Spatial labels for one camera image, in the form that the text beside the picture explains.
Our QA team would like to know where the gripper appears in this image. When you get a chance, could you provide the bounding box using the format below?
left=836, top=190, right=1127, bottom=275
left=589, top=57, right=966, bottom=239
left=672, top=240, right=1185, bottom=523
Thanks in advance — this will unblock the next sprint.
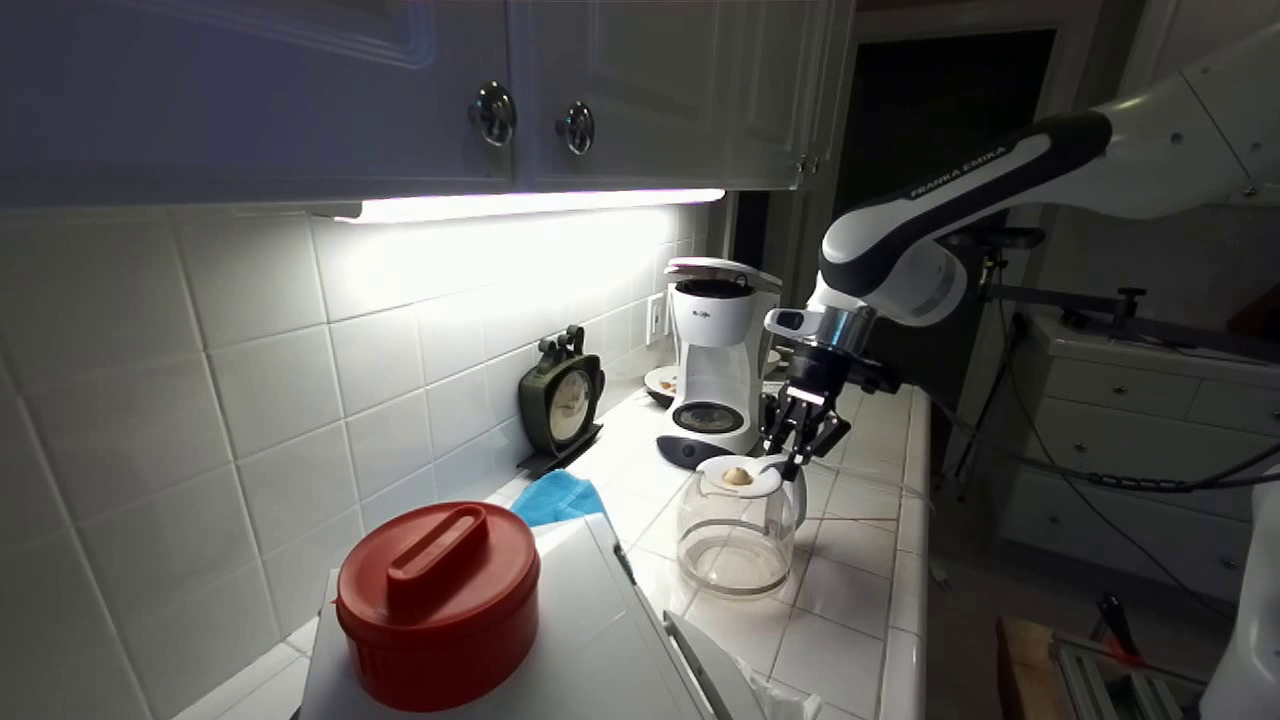
left=761, top=344, right=854, bottom=482

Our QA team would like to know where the white kettle lid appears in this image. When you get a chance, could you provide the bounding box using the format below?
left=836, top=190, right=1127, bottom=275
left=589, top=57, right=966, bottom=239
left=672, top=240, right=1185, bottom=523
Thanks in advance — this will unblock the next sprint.
left=696, top=454, right=787, bottom=499

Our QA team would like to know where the white coffee maker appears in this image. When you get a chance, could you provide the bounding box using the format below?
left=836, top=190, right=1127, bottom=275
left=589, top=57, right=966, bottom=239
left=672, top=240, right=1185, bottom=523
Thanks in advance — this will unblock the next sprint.
left=656, top=257, right=785, bottom=472

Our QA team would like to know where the glass kettle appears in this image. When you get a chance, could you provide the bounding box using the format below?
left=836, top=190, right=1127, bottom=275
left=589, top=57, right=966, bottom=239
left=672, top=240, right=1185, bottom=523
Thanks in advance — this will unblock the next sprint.
left=676, top=454, right=810, bottom=599

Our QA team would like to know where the coffee maker lid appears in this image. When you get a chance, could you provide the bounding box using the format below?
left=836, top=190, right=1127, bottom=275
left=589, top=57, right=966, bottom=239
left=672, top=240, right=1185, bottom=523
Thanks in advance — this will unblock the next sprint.
left=664, top=257, right=785, bottom=297

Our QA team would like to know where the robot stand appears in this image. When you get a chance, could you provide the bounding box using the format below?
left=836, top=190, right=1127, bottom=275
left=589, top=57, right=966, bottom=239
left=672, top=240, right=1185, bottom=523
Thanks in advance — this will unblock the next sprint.
left=1048, top=628, right=1213, bottom=720

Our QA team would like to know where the green kitchen scale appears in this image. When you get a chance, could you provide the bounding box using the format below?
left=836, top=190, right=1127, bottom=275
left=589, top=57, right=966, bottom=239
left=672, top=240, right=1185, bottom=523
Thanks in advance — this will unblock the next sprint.
left=516, top=324, right=608, bottom=480

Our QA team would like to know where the blue cloth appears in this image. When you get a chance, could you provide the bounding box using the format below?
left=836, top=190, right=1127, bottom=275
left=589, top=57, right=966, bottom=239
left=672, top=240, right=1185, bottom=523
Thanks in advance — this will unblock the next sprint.
left=509, top=469, right=612, bottom=530

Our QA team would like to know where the crumpled white plastic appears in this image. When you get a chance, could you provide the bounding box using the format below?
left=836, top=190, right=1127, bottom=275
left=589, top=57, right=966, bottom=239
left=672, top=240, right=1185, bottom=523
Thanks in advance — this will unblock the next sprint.
left=738, top=658, right=825, bottom=720

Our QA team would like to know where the white countertop appliance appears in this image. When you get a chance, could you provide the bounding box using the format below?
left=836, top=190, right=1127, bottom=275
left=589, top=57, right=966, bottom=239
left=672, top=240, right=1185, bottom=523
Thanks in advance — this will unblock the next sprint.
left=298, top=514, right=773, bottom=720

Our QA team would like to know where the white chest of drawers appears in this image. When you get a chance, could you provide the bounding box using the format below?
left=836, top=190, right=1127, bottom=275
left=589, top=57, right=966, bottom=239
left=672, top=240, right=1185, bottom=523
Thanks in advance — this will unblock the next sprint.
left=998, top=314, right=1280, bottom=604

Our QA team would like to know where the wooden box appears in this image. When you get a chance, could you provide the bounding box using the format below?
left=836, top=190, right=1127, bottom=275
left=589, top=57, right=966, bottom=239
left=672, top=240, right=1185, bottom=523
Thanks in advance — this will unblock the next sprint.
left=996, top=614, right=1063, bottom=720

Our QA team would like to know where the under-cabinet light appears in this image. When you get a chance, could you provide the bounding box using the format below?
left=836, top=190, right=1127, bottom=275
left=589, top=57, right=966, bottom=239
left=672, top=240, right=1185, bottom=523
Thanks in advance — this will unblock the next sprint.
left=308, top=187, right=728, bottom=225

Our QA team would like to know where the narrow cabinet door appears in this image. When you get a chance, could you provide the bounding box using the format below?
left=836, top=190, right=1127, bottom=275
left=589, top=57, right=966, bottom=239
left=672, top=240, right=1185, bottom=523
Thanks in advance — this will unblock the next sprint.
left=510, top=0, right=729, bottom=194

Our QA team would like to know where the round metal cabinet knob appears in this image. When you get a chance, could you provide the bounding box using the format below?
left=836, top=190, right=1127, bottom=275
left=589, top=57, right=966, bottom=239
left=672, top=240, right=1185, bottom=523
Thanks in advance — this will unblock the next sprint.
left=555, top=100, right=597, bottom=157
left=469, top=81, right=519, bottom=149

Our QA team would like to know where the red round container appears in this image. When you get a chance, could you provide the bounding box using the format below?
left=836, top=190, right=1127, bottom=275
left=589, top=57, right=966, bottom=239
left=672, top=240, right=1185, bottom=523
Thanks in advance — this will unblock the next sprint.
left=334, top=501, right=542, bottom=714

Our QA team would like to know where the wide cabinet door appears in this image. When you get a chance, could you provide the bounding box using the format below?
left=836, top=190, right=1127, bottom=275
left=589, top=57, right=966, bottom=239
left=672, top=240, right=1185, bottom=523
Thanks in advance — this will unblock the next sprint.
left=0, top=0, right=515, bottom=209

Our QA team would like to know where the camera on tripod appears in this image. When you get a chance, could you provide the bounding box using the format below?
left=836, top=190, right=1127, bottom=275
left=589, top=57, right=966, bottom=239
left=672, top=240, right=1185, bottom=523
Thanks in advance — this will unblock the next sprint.
left=938, top=226, right=1149, bottom=501

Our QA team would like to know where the white wall cabinet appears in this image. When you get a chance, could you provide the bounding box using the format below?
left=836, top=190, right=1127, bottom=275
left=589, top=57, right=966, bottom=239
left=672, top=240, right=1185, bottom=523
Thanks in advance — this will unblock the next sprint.
left=0, top=0, right=859, bottom=211

